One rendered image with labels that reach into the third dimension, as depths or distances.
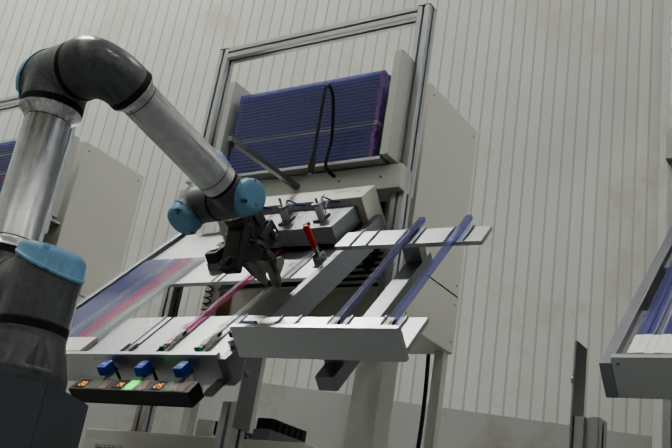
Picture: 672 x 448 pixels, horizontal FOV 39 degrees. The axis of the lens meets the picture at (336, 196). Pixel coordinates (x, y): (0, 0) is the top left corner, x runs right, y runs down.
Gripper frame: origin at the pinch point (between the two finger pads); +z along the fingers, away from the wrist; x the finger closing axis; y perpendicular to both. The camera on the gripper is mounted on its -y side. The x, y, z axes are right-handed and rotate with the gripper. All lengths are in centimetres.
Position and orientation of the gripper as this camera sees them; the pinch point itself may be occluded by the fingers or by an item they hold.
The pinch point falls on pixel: (271, 285)
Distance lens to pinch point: 219.4
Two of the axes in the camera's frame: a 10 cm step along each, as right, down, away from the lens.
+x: -8.3, 0.9, 5.4
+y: 3.8, -6.1, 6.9
